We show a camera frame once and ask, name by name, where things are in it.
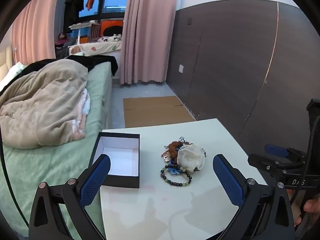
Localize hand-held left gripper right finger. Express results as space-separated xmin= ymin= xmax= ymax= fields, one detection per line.
xmin=212 ymin=154 xmax=295 ymax=240

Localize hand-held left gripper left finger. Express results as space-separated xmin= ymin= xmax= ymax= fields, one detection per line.
xmin=28 ymin=154 xmax=112 ymax=240

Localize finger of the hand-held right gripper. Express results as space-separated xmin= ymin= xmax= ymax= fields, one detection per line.
xmin=264 ymin=144 xmax=307 ymax=163
xmin=247 ymin=153 xmax=305 ymax=174

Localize black box with white inside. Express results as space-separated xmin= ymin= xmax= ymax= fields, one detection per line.
xmin=88 ymin=132 xmax=140 ymax=189

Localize white organza scrunchie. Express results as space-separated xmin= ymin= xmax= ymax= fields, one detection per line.
xmin=177 ymin=143 xmax=206 ymax=173

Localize blue flower hair tie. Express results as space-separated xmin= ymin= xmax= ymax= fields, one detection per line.
xmin=166 ymin=165 xmax=184 ymax=175

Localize brown beaded bracelet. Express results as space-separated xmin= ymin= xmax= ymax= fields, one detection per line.
xmin=168 ymin=141 xmax=187 ymax=159

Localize multicoloured beaded bracelet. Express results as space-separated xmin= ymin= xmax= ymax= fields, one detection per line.
xmin=160 ymin=164 xmax=193 ymax=187

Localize person's right hand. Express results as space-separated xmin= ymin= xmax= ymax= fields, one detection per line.
xmin=286 ymin=189 xmax=320 ymax=228

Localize pink and white cloth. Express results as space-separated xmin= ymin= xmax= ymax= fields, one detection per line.
xmin=72 ymin=88 xmax=91 ymax=140

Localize bed with green sheet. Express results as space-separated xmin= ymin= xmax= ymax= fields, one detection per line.
xmin=0 ymin=61 xmax=113 ymax=238
xmin=19 ymin=54 xmax=118 ymax=77

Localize brown cardboard sheet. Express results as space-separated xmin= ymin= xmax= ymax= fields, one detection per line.
xmin=123 ymin=96 xmax=196 ymax=128

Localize beige blanket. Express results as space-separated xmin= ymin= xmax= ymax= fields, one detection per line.
xmin=0 ymin=59 xmax=88 ymax=149

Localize floral window seat cushion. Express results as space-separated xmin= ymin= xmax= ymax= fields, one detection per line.
xmin=69 ymin=40 xmax=122 ymax=55

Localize white pillow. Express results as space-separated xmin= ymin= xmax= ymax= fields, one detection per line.
xmin=0 ymin=62 xmax=27 ymax=90

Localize pink plush toy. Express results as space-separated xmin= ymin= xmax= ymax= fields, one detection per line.
xmin=56 ymin=32 xmax=69 ymax=48

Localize blue storage box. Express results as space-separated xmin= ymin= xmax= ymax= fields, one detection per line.
xmin=71 ymin=28 xmax=90 ymax=39

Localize beige padded headboard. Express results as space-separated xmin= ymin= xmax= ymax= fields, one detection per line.
xmin=0 ymin=45 xmax=13 ymax=83

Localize small white rack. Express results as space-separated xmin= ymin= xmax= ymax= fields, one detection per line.
xmin=69 ymin=21 xmax=94 ymax=45

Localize orange box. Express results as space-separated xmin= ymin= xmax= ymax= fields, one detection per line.
xmin=100 ymin=20 xmax=124 ymax=37

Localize pink curtain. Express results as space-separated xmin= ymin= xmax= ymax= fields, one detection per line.
xmin=11 ymin=0 xmax=65 ymax=67
xmin=119 ymin=0 xmax=185 ymax=85

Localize dark framed window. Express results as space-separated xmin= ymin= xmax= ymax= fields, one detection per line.
xmin=62 ymin=0 xmax=133 ymax=30

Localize black hanging clothes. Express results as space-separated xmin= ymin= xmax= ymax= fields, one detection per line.
xmin=64 ymin=0 xmax=87 ymax=28

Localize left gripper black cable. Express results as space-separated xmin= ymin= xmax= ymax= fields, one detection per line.
xmin=0 ymin=140 xmax=29 ymax=227

